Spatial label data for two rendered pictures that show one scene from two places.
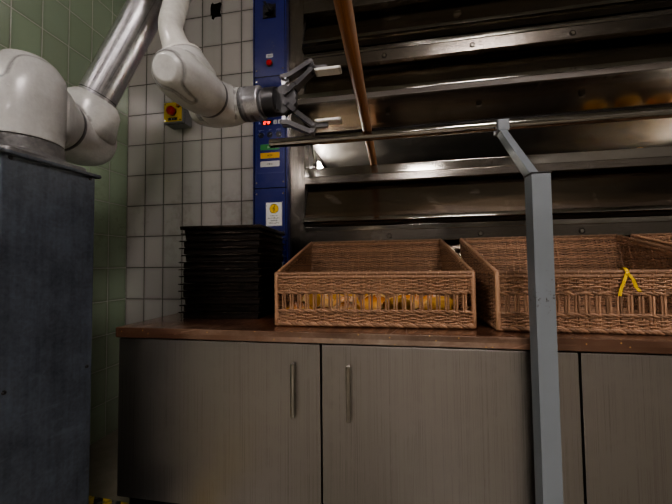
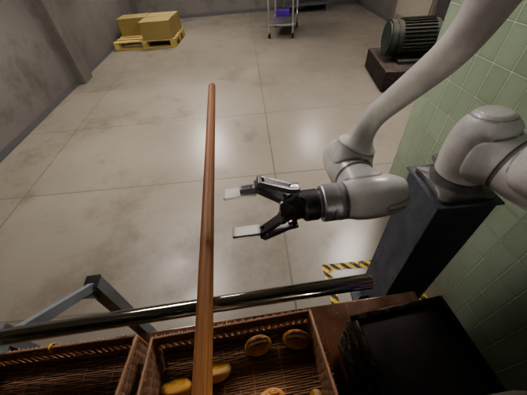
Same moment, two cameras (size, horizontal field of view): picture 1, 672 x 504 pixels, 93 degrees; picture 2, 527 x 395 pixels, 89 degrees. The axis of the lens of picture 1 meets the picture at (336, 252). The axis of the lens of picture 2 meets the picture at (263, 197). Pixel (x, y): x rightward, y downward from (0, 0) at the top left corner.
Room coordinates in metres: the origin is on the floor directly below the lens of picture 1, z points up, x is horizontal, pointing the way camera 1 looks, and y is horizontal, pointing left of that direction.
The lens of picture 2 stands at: (1.24, -0.03, 1.67)
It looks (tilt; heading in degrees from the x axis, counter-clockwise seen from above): 46 degrees down; 167
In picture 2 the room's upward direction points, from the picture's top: 5 degrees counter-clockwise
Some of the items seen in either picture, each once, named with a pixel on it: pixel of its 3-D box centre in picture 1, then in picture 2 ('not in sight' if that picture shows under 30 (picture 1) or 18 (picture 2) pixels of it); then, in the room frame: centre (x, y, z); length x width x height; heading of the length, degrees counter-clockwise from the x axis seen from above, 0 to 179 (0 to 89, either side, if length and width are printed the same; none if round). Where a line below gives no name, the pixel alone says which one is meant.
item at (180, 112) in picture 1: (177, 115); not in sight; (1.47, 0.73, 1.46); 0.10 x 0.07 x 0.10; 80
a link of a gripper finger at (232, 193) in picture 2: (328, 71); (239, 193); (0.83, 0.02, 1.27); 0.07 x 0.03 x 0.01; 80
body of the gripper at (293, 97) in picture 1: (280, 101); (299, 206); (0.85, 0.15, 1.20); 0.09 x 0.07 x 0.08; 80
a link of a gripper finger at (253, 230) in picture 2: (328, 121); (246, 231); (0.83, 0.02, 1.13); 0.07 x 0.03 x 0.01; 80
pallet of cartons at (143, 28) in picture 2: not in sight; (148, 30); (-5.82, -0.56, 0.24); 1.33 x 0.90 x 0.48; 75
